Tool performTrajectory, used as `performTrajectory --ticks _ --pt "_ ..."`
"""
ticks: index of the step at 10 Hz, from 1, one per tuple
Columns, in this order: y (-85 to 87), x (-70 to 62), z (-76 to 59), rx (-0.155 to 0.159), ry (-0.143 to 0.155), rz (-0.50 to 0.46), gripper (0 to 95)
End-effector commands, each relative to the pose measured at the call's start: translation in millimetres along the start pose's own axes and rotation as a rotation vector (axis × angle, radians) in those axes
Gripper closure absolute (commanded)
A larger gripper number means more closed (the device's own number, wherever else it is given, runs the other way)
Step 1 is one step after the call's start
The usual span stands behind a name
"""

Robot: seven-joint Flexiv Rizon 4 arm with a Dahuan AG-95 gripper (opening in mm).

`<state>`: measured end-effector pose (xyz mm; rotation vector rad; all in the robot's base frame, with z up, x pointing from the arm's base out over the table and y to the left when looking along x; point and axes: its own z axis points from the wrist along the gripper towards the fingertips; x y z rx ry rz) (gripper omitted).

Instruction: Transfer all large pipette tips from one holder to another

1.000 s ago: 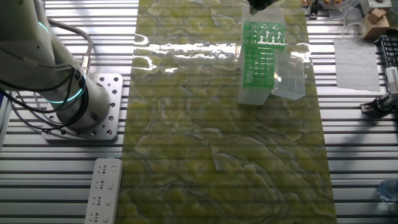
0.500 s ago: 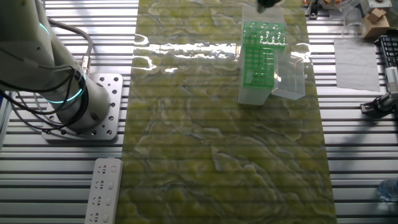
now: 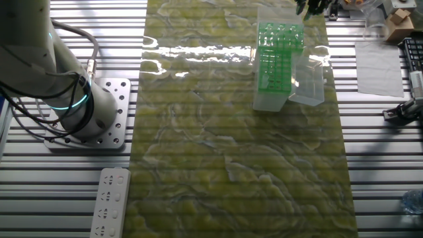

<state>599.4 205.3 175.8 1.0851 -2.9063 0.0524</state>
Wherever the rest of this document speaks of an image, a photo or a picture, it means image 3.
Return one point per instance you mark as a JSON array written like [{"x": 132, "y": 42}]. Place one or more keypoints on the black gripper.
[{"x": 314, "y": 6}]

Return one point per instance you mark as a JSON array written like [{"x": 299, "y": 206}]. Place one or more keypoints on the green rack pipette tip box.
[
  {"x": 281, "y": 39},
  {"x": 307, "y": 82}
]

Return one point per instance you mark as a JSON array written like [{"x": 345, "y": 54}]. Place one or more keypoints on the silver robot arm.
[{"x": 33, "y": 49}]

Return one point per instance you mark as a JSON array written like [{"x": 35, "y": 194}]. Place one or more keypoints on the clear plastic cup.
[{"x": 376, "y": 33}]

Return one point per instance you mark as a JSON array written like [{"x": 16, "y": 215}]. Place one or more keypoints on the small cardboard cube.
[{"x": 400, "y": 15}]

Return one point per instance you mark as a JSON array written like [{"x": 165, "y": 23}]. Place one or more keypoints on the grey metal box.
[{"x": 403, "y": 3}]

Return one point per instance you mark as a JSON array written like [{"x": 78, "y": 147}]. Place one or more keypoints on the brown cardboard carton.
[{"x": 401, "y": 31}]

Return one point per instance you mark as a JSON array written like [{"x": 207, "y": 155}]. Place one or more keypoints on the black keyboard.
[{"x": 414, "y": 53}]

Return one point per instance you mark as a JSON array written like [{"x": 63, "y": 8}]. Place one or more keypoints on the white vented device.
[{"x": 417, "y": 84}]

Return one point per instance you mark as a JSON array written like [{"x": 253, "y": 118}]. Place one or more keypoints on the black tool at right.
[{"x": 396, "y": 115}]

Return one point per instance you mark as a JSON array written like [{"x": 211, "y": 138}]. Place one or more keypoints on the green marble pattern mat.
[{"x": 215, "y": 148}]

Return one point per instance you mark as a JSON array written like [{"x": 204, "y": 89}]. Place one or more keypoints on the clear water bottle blue cap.
[{"x": 414, "y": 201}]

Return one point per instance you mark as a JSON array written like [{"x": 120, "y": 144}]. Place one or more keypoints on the white power strip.
[{"x": 110, "y": 198}]

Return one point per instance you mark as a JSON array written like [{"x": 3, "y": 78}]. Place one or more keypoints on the black corner bracket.
[{"x": 333, "y": 13}]

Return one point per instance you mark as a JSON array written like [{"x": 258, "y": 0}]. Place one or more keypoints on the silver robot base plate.
[{"x": 120, "y": 132}]

